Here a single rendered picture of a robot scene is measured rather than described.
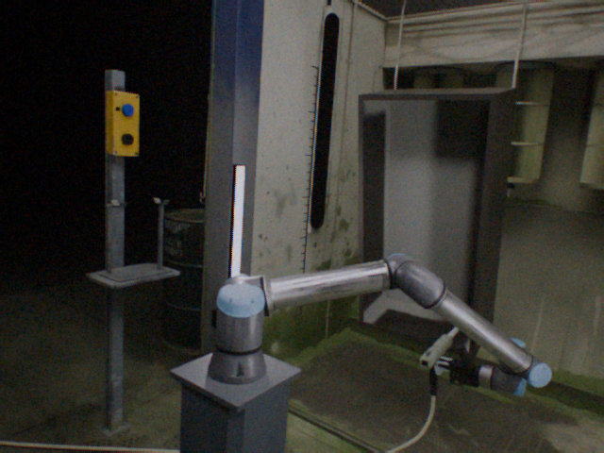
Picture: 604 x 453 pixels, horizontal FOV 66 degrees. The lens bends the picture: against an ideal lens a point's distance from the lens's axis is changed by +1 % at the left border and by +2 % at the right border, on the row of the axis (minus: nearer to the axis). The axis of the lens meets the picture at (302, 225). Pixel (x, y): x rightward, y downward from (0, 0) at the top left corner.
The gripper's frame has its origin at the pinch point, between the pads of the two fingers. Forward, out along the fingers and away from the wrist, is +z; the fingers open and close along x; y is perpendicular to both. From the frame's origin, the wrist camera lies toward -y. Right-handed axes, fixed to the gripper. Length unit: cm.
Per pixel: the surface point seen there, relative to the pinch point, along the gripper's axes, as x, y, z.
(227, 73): -18, -128, 97
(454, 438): 22, 48, -5
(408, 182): 48, -74, 30
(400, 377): 62, 46, 38
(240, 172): -16, -81, 93
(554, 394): 95, 48, -41
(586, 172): 125, -76, -47
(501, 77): 130, -134, 2
